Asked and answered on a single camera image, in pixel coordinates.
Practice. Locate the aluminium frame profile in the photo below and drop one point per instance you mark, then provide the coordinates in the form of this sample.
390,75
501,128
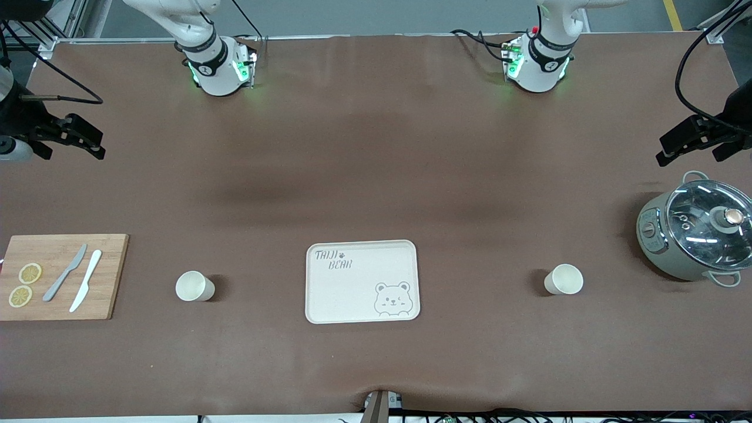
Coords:
719,23
44,38

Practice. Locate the white plastic knife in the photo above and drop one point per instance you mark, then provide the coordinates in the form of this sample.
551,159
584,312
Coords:
87,281

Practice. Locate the glass pot lid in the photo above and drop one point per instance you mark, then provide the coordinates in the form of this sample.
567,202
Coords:
699,235

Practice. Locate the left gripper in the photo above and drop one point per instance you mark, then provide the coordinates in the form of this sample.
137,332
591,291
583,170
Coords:
738,111

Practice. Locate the wooden cutting board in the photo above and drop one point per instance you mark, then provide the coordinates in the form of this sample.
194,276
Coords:
64,276

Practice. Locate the beige bear print tray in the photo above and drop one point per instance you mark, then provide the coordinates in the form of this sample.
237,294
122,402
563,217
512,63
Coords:
358,288

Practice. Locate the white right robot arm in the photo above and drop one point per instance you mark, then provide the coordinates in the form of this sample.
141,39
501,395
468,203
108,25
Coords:
217,64

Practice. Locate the grey plastic knife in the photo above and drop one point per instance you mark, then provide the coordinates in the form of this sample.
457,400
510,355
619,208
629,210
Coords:
66,273

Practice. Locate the metal bracket at table edge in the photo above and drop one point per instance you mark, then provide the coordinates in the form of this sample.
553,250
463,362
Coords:
377,408

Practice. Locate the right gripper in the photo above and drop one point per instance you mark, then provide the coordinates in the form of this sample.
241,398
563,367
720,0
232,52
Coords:
16,115

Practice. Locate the grey-green electric cooking pot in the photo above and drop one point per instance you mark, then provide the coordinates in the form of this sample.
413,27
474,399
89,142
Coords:
655,241

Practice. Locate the lemon slice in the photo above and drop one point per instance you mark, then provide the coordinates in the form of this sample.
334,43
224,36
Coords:
30,273
20,296

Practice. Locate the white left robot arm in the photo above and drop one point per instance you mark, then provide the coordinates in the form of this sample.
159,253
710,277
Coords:
540,64

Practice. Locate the white IKEA cup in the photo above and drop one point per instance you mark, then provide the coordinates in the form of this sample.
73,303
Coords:
191,286
567,279

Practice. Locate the brown table cover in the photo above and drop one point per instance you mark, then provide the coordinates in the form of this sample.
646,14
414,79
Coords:
376,147

